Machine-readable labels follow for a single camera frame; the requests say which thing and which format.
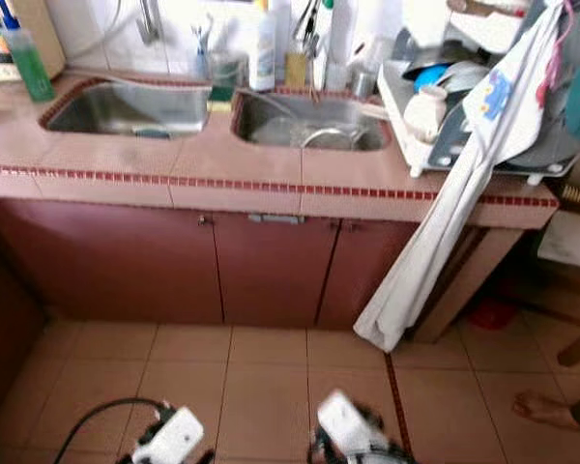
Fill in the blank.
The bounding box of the bare foot of person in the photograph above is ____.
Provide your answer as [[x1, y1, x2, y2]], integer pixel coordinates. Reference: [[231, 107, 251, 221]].
[[510, 389, 580, 433]]

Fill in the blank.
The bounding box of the steel cup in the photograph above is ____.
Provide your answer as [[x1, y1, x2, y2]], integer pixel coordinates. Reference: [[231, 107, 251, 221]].
[[348, 66, 378, 98]]

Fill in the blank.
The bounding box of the yellow cleaning cloth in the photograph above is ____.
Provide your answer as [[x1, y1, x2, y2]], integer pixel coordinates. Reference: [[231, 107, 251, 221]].
[[283, 51, 308, 90]]

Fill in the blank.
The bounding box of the white dish rack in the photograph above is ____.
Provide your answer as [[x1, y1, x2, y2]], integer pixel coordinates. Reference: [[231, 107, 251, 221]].
[[375, 24, 580, 180]]

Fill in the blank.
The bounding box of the white printed towel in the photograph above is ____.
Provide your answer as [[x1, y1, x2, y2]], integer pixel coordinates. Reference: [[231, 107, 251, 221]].
[[354, 0, 568, 352]]

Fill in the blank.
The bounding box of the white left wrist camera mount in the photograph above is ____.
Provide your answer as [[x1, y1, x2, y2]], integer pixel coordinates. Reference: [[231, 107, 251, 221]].
[[132, 405, 205, 464]]

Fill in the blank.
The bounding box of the blue white toothbrush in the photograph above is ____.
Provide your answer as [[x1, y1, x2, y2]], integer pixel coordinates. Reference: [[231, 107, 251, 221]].
[[191, 14, 216, 54]]

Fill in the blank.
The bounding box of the chrome wall faucet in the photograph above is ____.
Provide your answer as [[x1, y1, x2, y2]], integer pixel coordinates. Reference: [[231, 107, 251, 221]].
[[135, 0, 164, 47]]

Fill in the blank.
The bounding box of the white bottle with yellow cap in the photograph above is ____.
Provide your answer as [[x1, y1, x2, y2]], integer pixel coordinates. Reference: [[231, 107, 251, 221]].
[[250, 0, 279, 94]]

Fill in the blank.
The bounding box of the green dish soap bottle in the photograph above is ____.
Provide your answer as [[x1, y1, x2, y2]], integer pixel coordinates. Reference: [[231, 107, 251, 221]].
[[1, 12, 57, 104]]

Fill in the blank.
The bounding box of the red floor item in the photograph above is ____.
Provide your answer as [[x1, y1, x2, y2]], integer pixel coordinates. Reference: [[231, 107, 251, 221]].
[[467, 298, 520, 333]]

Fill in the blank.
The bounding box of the white ceramic jug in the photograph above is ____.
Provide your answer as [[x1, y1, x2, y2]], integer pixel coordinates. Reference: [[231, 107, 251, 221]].
[[401, 84, 449, 144]]

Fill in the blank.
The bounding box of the grey cabinet handle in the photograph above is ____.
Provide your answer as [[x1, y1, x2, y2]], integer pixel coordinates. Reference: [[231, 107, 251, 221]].
[[246, 213, 305, 226]]

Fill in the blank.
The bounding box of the blue plate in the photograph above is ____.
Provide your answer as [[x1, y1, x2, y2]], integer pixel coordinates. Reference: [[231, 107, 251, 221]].
[[414, 63, 451, 93]]

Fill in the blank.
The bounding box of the black pan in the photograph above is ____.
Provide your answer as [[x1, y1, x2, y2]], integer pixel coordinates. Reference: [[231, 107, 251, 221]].
[[391, 27, 475, 78]]

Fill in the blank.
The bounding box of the steel dish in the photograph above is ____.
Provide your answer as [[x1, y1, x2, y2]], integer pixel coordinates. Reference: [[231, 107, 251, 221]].
[[440, 60, 499, 98]]

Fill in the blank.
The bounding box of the steel sink basin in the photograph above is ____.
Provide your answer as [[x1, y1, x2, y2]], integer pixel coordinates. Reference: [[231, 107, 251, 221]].
[[42, 79, 215, 138], [231, 91, 393, 154]]

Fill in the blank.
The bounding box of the steel mesh strainer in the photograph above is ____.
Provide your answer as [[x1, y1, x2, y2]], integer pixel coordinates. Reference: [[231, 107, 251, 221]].
[[297, 124, 363, 152]]

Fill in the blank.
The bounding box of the red brown cabinet door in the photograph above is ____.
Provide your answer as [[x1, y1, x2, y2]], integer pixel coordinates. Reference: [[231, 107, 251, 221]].
[[314, 220, 426, 330], [213, 213, 341, 330], [0, 198, 223, 325]]

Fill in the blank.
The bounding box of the green yellow sponge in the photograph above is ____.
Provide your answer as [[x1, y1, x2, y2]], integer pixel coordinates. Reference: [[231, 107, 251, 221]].
[[209, 85, 237, 106]]

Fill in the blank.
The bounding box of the cream water purifier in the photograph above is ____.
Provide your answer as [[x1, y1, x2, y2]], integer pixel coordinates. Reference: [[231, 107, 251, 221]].
[[0, 0, 68, 81]]

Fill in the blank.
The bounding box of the chrome sprayer faucet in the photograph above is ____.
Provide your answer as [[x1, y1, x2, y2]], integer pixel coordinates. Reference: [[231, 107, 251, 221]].
[[292, 0, 333, 61]]

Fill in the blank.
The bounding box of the clear plastic tub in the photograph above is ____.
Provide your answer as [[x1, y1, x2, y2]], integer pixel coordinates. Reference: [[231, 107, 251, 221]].
[[209, 52, 248, 91]]

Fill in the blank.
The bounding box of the clear toothbrush cup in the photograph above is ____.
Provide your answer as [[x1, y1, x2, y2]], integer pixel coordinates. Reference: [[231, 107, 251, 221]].
[[188, 48, 213, 81]]

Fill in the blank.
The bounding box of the white bottle with green cap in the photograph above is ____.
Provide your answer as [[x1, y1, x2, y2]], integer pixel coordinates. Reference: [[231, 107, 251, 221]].
[[325, 0, 357, 73]]

